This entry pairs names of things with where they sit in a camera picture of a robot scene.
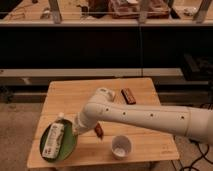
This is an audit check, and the white paper cup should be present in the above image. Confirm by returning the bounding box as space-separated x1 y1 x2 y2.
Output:
111 135 132 160

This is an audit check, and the dark brown chocolate bar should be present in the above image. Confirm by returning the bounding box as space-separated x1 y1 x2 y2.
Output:
121 88 136 105

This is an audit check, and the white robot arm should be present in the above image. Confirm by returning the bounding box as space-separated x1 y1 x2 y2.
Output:
73 88 213 145

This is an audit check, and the green ceramic bowl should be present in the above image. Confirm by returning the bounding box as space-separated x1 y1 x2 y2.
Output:
39 119 78 163

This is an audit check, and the red-brown snack packet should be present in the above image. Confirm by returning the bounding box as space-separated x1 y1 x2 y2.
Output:
94 124 104 138

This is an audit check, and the long workbench shelf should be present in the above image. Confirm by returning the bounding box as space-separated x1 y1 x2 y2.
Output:
0 0 213 85

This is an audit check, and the black cable on floor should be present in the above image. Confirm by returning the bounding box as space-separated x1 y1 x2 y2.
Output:
169 103 213 171

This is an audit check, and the wooden table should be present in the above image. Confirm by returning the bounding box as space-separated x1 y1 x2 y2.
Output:
27 78 179 169

